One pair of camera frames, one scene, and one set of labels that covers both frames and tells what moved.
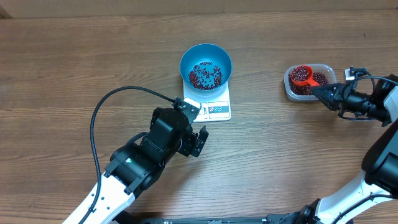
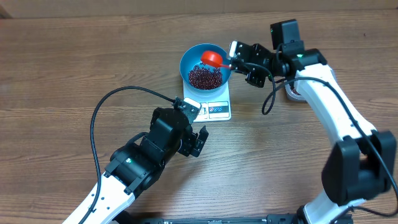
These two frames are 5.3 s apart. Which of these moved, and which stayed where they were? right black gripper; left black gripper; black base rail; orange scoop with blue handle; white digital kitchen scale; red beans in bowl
Moved: orange scoop with blue handle; right black gripper
Stayed: black base rail; white digital kitchen scale; red beans in bowl; left black gripper
